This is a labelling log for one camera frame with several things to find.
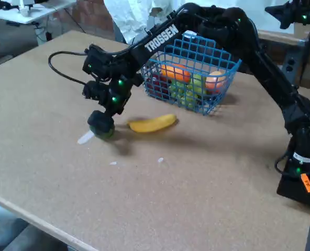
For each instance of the wooden workbench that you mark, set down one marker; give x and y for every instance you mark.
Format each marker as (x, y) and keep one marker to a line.
(275, 36)

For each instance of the yellow toy banana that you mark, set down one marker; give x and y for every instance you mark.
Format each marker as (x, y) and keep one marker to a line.
(152, 124)

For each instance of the long white tape strip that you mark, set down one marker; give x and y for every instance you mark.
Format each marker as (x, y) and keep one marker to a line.
(84, 138)

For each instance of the white plastic sheet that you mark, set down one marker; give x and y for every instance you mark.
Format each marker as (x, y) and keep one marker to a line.
(128, 15)

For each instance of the green toy grapes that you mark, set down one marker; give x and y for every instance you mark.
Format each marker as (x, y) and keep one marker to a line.
(183, 95)

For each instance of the round green toy fruit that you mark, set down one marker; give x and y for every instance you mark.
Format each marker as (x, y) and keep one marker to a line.
(104, 135)

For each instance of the dark red toy fruit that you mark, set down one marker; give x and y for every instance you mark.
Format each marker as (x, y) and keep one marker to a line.
(156, 87)

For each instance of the orange label tag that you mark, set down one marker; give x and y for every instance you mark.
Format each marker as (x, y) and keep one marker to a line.
(307, 183)

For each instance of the orange pink toy fruit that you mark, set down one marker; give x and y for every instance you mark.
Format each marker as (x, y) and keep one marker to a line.
(215, 81)

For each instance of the white desk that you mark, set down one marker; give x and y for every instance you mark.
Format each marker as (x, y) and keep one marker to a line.
(39, 11)

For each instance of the small white tape scrap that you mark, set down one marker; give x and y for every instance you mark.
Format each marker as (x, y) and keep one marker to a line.
(160, 160)

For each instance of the white device on desk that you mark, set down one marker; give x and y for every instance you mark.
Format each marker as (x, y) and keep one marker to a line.
(26, 10)

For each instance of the pale green toy fruit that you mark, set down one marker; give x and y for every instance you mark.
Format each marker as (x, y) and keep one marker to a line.
(198, 83)

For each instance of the toy orange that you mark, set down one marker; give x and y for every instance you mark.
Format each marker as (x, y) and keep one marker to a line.
(176, 73)

